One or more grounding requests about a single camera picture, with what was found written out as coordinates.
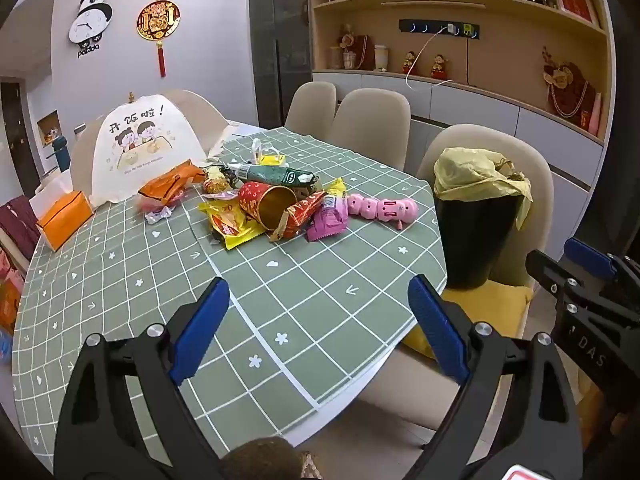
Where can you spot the white lidded cup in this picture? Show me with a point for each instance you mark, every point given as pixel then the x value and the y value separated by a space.
pixel 381 59

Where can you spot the dark glass cabinet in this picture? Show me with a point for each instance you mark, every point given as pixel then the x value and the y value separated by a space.
pixel 280 45

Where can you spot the dark red cloth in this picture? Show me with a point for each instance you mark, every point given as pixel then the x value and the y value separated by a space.
pixel 17 222

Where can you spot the small red figurine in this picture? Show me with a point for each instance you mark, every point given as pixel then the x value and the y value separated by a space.
pixel 439 67
pixel 410 64

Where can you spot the red picture frame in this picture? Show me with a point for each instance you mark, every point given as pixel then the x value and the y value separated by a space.
pixel 575 2

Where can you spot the pink red box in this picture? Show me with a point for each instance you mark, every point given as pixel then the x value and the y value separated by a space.
pixel 594 115

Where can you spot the small glass jar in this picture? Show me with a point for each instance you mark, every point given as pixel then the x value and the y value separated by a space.
pixel 335 58

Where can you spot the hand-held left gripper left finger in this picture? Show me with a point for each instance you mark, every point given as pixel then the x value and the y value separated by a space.
pixel 197 332

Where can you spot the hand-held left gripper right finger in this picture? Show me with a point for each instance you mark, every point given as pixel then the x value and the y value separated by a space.
pixel 437 332

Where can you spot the white yellow toy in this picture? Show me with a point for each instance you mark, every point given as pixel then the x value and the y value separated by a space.
pixel 267 155

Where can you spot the green checked tablecloth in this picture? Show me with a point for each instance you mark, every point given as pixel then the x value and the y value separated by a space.
pixel 310 280

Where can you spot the yellow cushion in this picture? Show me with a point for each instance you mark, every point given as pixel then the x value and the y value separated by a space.
pixel 492 305

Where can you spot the red snack packet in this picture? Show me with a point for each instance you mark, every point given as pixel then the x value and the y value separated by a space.
pixel 302 212

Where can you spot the orange snack packet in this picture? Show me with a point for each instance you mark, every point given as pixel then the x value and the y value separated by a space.
pixel 167 185

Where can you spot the heart shaped flower decoration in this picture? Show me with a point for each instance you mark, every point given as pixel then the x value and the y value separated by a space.
pixel 570 87

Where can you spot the small clear purple wrapper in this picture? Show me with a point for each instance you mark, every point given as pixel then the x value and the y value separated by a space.
pixel 157 215

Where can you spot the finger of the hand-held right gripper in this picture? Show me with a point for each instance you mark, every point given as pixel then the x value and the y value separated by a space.
pixel 550 275
pixel 587 257

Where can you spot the pink snack wrapper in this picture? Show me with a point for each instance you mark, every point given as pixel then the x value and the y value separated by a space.
pixel 327 220

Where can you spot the yellow snack wrapper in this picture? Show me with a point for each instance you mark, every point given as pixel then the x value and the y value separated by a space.
pixel 227 222

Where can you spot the red gold hanging ornament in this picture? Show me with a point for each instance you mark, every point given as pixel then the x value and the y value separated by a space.
pixel 157 22

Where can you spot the black power strip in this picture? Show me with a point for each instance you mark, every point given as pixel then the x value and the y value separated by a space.
pixel 415 26

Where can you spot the brown fleece garment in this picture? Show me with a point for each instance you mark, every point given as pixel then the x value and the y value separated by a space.
pixel 262 460

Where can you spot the blue thermos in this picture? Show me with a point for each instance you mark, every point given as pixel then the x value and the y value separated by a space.
pixel 59 157

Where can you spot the green white milk carton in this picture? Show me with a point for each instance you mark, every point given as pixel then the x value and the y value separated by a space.
pixel 272 175

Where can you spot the beige dining chair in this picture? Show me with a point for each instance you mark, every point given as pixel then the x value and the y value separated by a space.
pixel 310 110
pixel 370 125
pixel 480 135

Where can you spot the gold foil wrapper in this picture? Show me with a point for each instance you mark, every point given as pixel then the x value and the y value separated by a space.
pixel 217 182

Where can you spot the red gold cylindrical can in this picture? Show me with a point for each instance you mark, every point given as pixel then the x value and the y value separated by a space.
pixel 260 200

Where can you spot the wooden shelf cabinet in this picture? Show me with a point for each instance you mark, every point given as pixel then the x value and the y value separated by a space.
pixel 500 62

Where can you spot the pink caterpillar toy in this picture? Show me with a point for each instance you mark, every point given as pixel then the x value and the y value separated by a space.
pixel 385 210

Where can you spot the cartoon print mesh food cover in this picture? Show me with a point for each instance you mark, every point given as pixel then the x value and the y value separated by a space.
pixel 145 170

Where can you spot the panda wall clock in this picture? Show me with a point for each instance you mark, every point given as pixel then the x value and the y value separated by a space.
pixel 90 22

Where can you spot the black trash bin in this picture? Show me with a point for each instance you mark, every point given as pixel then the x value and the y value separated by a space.
pixel 475 245

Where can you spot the red flower gift decoration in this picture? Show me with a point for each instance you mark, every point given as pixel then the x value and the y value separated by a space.
pixel 357 50

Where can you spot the orange tissue box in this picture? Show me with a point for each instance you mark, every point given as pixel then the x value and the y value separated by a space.
pixel 62 220

